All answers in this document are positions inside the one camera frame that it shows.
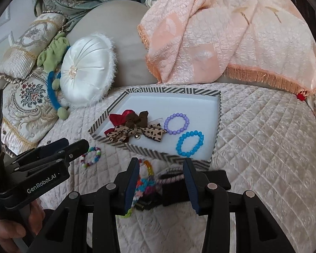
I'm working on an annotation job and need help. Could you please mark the green blue plush toy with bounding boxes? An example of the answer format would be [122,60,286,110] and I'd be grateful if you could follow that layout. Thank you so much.
[37,33,70,119]

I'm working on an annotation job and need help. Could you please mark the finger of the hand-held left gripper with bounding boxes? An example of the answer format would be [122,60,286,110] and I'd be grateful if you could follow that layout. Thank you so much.
[16,139,90,174]
[12,138,69,164]

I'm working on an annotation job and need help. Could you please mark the beige padded headboard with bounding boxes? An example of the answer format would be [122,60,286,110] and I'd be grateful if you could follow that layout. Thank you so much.
[68,0,164,87]

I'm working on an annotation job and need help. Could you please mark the purple bead bracelet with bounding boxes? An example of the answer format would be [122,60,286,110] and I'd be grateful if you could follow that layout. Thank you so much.
[164,113,190,135]

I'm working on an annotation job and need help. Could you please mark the blue bead bracelet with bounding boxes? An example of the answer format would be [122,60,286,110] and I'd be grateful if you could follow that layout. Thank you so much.
[176,131,204,157]

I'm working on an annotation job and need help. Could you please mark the red hair bow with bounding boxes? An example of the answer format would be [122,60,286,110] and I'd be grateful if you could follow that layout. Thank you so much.
[105,110,133,137]

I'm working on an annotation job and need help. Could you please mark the black fabric hair clip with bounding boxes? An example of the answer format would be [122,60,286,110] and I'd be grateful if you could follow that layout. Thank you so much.
[158,170,231,207]

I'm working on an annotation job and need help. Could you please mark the floral embroidered pillow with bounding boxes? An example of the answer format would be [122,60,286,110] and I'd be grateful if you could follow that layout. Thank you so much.
[0,67,66,149]

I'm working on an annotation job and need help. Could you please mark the multicolour bead bracelet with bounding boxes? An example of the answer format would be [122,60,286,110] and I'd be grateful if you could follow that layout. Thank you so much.
[80,147,102,168]

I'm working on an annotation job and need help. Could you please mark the cream quilted bedspread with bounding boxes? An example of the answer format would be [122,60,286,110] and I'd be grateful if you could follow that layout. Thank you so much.
[37,80,316,253]

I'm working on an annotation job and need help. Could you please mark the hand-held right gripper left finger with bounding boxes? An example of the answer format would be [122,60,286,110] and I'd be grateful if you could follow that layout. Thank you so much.
[29,157,140,253]

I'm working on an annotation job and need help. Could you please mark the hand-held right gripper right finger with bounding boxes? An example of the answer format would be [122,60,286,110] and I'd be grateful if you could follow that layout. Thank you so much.
[182,157,297,253]

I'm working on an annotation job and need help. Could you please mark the striped rim white tray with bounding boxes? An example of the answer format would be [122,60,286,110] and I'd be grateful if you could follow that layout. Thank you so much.
[88,86,222,172]

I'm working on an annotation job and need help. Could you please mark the cream embroidered bolster pillow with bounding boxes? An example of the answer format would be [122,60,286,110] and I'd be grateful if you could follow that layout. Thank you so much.
[0,12,67,81]

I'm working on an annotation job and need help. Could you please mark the peach fringed blanket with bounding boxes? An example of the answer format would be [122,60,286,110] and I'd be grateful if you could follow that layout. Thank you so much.
[137,0,316,97]

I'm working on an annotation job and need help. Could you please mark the rainbow link bracelet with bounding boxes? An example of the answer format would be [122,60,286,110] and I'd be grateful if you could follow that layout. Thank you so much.
[138,158,156,177]

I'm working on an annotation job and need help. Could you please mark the person's left hand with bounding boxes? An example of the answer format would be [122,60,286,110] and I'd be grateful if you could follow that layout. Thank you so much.
[0,199,46,253]

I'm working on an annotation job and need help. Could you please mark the round white satin cushion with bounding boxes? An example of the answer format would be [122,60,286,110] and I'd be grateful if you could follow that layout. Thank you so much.
[60,33,116,108]

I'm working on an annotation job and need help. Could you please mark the leopard print hair bow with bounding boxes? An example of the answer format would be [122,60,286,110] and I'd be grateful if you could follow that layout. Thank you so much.
[106,125,167,144]

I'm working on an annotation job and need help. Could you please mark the black colourful woven hair tie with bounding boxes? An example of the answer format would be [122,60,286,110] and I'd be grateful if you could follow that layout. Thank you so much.
[121,175,158,219]

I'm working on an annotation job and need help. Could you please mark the brown hair bow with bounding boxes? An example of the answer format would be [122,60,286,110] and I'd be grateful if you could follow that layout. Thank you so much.
[124,110,149,128]

